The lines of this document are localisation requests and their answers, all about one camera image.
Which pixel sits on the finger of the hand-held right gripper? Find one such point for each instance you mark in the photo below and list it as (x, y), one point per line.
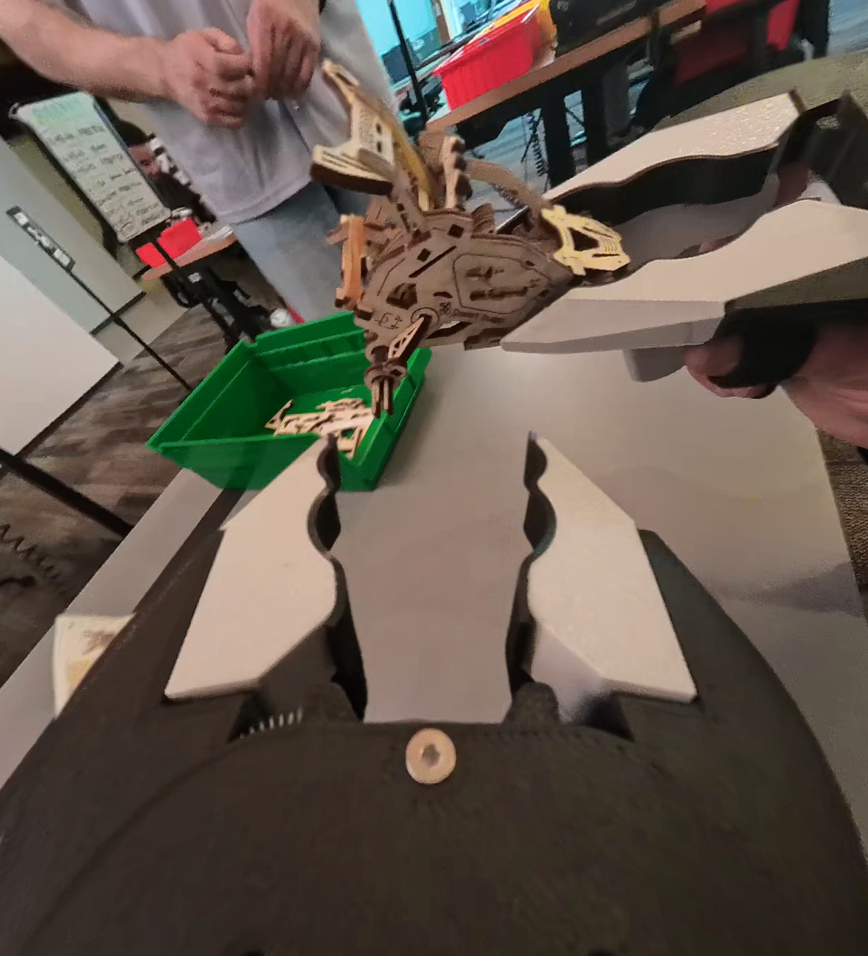
(688, 149)
(665, 306)

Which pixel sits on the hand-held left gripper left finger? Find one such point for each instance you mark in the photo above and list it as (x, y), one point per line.
(262, 597)

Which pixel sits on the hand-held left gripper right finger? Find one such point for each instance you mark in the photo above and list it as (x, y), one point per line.
(605, 605)

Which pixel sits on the wooden model car chassis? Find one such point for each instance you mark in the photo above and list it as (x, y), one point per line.
(463, 269)

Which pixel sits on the pale wooden parts assembly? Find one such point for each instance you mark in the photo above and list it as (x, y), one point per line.
(322, 422)

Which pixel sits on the wood-edged workbench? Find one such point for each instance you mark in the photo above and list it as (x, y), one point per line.
(590, 60)

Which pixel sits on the green plastic bin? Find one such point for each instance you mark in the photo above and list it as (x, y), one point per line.
(202, 441)

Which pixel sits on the white instruction booklet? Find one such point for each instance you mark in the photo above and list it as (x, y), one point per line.
(86, 657)

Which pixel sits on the red plastic bin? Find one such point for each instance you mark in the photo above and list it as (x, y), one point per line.
(493, 60)

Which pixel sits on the red flat tray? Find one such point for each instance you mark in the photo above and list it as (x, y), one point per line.
(168, 243)

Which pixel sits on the whiteboard on black easel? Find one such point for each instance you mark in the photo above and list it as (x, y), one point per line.
(97, 164)

